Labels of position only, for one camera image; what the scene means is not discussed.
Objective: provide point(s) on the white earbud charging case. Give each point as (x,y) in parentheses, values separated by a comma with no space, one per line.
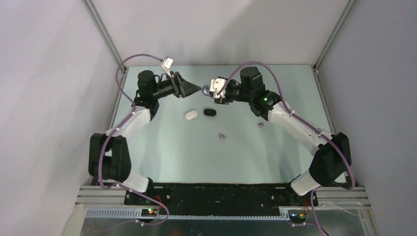
(191,115)

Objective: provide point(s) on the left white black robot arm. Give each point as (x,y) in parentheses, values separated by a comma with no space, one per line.
(109,156)

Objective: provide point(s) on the left aluminium frame post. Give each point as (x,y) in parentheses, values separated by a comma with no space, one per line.
(100,26)

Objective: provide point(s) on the right aluminium frame post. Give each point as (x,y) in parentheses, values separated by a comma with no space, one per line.
(333,34)

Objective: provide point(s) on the black earbud charging case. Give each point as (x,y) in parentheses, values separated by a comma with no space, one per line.
(209,112)

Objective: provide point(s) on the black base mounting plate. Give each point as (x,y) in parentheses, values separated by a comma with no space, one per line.
(230,200)

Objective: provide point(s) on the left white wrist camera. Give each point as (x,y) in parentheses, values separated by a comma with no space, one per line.
(166,64)

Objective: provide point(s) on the aluminium frame post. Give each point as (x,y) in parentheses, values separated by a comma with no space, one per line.
(100,26)
(333,34)

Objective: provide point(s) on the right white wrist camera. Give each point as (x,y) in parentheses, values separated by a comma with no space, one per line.
(216,88)

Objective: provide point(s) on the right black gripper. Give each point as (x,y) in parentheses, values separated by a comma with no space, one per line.
(225,101)

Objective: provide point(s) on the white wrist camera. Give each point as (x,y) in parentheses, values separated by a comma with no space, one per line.
(216,88)
(166,64)

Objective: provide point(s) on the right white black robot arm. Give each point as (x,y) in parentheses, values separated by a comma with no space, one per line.
(331,152)

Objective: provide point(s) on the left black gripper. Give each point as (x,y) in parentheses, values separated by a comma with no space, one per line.
(181,87)

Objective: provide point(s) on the purple earbud charging case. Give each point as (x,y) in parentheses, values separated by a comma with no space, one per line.
(206,90)

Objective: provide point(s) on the aluminium front frame rail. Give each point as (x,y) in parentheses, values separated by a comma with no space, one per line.
(330,197)

